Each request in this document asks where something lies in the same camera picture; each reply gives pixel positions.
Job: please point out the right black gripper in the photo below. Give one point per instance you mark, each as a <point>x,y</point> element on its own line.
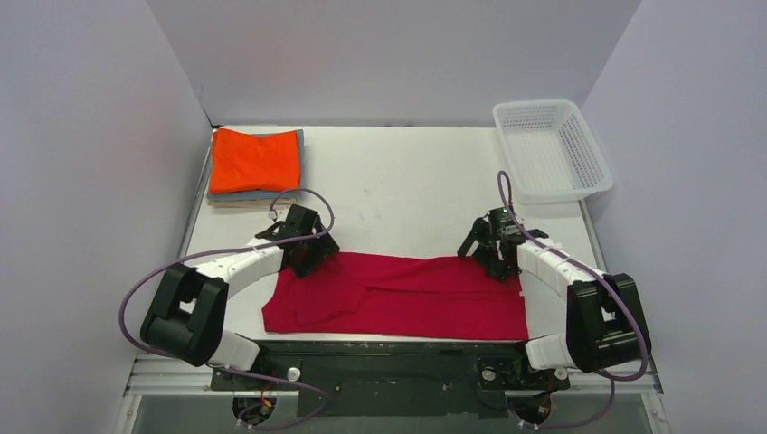
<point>490,254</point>

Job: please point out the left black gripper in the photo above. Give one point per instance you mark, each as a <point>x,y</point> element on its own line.
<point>314,254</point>

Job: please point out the red t shirt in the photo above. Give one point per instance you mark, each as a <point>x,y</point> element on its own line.
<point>357,293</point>

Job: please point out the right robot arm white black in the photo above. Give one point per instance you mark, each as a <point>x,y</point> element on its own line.
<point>605,328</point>

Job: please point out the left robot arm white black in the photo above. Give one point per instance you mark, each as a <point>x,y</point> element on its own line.
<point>185,319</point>

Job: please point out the beige folded t shirt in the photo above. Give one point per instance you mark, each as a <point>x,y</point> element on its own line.
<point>257,204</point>

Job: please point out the grey blue folded t shirt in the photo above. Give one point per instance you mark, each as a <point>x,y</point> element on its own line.
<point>301,162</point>

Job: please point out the orange folded t shirt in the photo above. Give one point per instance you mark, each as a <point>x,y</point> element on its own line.
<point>254,159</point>

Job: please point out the white plastic basket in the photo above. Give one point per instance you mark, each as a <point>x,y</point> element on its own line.
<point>551,152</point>

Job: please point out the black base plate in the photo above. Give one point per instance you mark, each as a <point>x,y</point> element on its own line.
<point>376,379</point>

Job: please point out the aluminium rail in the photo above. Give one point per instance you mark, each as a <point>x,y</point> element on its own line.
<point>158,376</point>

